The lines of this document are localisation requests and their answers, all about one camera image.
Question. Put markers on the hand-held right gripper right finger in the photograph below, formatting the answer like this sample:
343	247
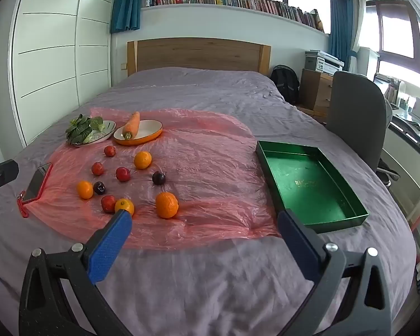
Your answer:
297	241

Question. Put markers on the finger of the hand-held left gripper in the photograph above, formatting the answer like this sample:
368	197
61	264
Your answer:
1	175

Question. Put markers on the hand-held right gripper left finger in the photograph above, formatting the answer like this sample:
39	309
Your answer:
110	248

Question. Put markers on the red apple bottom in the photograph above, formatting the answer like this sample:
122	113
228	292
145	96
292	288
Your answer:
107	203

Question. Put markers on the orange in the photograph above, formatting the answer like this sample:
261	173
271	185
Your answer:
167	205
85	189
142	160
124	204

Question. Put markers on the green rectangular tray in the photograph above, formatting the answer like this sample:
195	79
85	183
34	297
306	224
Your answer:
301	182

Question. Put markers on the dark purple plum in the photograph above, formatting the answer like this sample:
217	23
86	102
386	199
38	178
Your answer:
99	188
158	178

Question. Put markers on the smartphone in red case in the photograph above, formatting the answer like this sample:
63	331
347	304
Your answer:
36	183

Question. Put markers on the green bok choy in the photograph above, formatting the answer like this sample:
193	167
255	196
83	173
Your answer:
80	127

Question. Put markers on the white wardrobe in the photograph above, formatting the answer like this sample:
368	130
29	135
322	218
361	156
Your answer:
56	59

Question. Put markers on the silver patterned plate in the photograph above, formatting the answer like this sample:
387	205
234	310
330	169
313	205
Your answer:
106	129

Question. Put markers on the carrot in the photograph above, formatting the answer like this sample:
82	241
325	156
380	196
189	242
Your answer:
131	126

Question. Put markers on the orange rimmed white plate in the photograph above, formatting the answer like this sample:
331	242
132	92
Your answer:
147	129

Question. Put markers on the pink plastic sheet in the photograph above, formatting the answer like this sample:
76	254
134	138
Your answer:
203	154

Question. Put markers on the grey office chair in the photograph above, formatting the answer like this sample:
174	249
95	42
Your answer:
357	119

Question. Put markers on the wooden drawer cabinet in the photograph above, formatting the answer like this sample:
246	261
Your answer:
315	91

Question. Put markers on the cluttered desk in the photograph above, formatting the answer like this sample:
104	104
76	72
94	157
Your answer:
409	129

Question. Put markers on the black backpack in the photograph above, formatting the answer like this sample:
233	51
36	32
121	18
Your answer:
285	82

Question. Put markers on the white printer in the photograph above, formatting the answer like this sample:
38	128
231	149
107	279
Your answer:
322	61

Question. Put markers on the teal curtain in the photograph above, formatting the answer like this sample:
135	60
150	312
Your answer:
127	3
343	28

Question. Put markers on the wooden headboard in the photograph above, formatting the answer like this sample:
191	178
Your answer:
196	54

